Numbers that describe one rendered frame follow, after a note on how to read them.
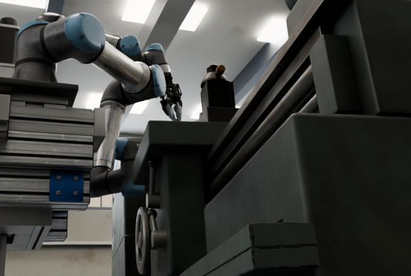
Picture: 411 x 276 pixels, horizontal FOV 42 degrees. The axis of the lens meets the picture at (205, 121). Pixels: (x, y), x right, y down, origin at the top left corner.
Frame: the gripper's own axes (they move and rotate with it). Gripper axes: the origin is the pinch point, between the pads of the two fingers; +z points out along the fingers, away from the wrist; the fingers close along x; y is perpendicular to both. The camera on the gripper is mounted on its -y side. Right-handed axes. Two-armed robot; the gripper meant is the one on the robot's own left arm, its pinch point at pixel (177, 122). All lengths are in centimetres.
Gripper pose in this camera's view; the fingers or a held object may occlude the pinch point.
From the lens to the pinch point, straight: 220.4
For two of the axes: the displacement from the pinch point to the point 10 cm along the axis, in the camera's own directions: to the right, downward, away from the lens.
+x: 9.2, -2.1, 3.4
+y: 2.4, -4.0, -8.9
